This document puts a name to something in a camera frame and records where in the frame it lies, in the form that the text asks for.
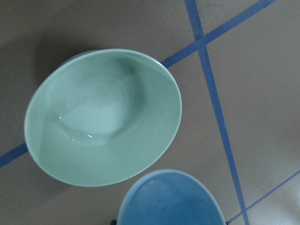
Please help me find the green ceramic bowl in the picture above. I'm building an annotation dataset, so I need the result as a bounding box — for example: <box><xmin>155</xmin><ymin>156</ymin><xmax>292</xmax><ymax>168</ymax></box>
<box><xmin>24</xmin><ymin>49</ymin><xmax>182</xmax><ymax>187</ymax></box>

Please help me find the light blue plastic cup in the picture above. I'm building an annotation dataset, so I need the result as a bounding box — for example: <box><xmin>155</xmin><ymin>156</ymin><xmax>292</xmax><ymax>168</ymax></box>
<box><xmin>117</xmin><ymin>169</ymin><xmax>226</xmax><ymax>225</ymax></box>

